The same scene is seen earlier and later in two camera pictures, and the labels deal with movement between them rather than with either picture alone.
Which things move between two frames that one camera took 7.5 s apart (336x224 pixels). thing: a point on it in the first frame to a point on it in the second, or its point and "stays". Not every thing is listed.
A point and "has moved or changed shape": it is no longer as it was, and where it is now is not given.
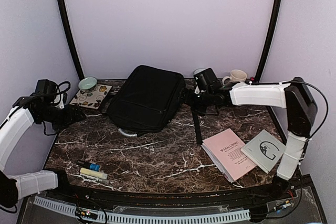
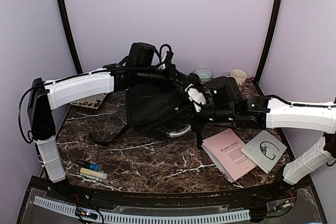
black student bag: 148,98 has moved or changed shape
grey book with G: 264,149 stays
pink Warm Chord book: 225,147 stays
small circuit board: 86,213 stays
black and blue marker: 92,166 stays
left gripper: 69,118 to 172,73
